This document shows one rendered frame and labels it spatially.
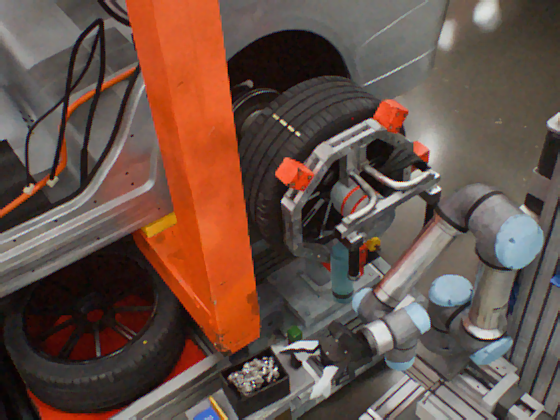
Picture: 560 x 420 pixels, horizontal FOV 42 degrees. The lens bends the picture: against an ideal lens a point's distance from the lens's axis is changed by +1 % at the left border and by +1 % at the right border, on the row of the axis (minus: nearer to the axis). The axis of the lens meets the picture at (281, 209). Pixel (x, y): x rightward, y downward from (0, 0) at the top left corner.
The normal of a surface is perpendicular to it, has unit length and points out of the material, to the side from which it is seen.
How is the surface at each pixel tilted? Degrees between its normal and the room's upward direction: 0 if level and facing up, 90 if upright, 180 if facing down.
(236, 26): 90
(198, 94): 90
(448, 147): 0
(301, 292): 0
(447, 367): 0
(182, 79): 90
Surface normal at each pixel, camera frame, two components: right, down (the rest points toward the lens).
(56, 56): -0.15, -0.65
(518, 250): 0.45, 0.52
